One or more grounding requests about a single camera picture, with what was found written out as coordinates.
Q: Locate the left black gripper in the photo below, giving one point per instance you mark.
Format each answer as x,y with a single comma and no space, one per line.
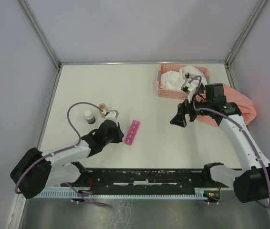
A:
119,134

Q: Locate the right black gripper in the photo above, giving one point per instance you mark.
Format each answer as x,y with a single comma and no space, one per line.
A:
183,108

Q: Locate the pink weekly pill organizer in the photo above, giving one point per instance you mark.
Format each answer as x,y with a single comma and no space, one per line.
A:
131,134

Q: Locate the amber pill bottle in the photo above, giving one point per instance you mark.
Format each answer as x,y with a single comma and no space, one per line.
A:
103,111

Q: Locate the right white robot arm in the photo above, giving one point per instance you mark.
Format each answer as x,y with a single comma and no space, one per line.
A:
252,182

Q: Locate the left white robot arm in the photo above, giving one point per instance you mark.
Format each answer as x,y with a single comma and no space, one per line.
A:
38,170

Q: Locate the pink plastic basket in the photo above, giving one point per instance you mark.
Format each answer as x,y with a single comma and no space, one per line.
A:
165,67

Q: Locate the white cap pill bottle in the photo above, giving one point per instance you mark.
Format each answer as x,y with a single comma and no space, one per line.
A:
89,117

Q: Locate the black white cloth in basket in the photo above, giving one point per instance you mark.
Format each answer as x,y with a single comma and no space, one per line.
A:
188,72

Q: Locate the salmon pink cloth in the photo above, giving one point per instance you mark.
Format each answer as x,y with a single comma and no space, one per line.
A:
243,102

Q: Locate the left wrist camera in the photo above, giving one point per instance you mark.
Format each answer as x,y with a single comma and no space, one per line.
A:
112,115

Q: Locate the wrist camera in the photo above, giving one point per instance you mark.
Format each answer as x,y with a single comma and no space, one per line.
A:
112,115
191,88

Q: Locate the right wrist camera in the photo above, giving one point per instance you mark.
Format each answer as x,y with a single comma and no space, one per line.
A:
191,88

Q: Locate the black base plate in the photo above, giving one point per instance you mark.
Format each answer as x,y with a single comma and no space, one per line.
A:
122,181

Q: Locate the right aluminium frame post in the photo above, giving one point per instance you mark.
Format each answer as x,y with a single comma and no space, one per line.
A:
248,27

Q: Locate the aluminium frame post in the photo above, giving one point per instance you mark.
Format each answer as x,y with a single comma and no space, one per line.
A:
248,27
28,12

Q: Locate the left aluminium frame post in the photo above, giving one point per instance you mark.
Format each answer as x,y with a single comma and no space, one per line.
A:
28,12

